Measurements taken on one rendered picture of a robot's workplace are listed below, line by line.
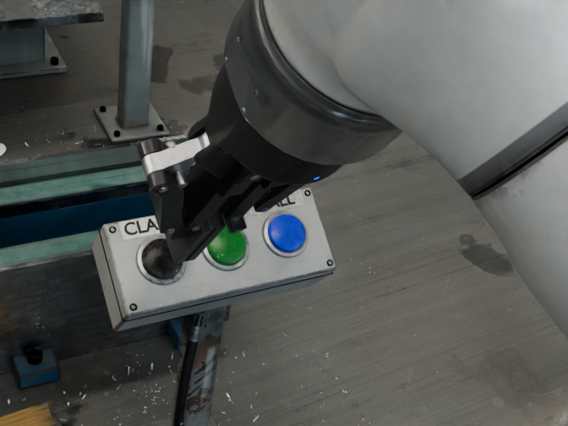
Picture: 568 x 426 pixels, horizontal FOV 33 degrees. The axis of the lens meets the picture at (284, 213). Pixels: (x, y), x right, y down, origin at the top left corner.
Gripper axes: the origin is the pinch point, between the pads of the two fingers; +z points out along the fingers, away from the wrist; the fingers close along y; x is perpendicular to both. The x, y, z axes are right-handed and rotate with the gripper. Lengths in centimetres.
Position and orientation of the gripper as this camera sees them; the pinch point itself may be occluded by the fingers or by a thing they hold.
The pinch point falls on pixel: (192, 225)
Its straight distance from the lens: 60.9
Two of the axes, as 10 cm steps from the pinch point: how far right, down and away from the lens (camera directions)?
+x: 3.1, 9.2, -2.2
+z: -3.5, 3.3, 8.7
